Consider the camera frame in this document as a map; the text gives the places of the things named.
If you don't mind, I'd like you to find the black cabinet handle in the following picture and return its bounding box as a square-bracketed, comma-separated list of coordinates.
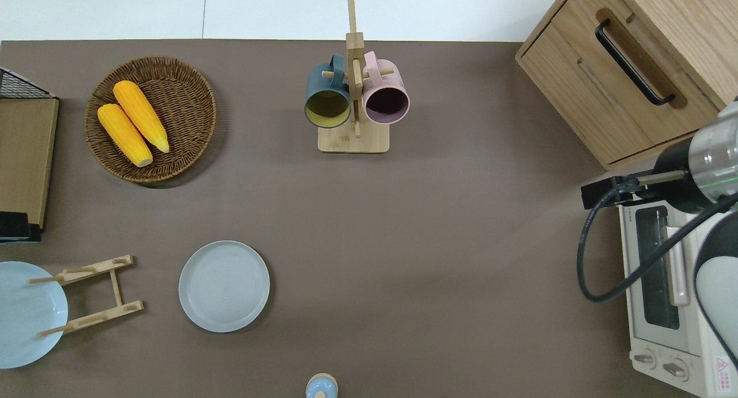
[595, 18, 676, 107]

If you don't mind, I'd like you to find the black wire mesh basket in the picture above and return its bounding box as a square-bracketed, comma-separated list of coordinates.
[0, 67, 57, 99]

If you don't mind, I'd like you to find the small wooden block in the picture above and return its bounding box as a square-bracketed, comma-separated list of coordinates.
[318, 0, 396, 154]

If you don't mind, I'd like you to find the toaster oven door handle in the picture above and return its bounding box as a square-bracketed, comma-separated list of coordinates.
[665, 227, 690, 307]

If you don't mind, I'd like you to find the dark teal mug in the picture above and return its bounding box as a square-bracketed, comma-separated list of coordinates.
[304, 54, 352, 129]

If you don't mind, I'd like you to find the pink mug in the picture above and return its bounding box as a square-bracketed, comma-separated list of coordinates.
[362, 51, 411, 125]

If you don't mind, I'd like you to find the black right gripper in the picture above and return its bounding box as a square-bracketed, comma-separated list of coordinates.
[581, 175, 650, 210]

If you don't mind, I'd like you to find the cream toaster oven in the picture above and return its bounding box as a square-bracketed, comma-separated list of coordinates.
[618, 205, 738, 398]

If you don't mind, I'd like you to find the wooden plate rack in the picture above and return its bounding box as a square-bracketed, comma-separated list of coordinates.
[27, 255, 145, 337]

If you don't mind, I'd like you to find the brown table mat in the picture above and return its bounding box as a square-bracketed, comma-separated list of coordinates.
[0, 39, 738, 398]

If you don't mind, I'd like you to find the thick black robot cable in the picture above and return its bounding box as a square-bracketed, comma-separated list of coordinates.
[577, 187, 738, 304]

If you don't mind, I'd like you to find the gray round plate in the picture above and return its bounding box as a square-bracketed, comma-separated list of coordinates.
[178, 240, 270, 333]

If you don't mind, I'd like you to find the wooden drawer cabinet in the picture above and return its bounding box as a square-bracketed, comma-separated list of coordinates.
[515, 0, 738, 171]

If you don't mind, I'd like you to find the light blue round plate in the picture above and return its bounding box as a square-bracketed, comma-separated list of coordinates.
[0, 261, 69, 369]

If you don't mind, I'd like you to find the brown wicker basket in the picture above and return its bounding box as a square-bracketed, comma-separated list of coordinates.
[85, 56, 217, 183]

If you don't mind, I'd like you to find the yellow corn cob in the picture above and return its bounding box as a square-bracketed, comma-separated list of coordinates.
[113, 80, 170, 154]
[97, 103, 154, 168]

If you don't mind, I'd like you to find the wooden shelf board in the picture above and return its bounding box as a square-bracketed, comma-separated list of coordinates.
[0, 96, 59, 231]

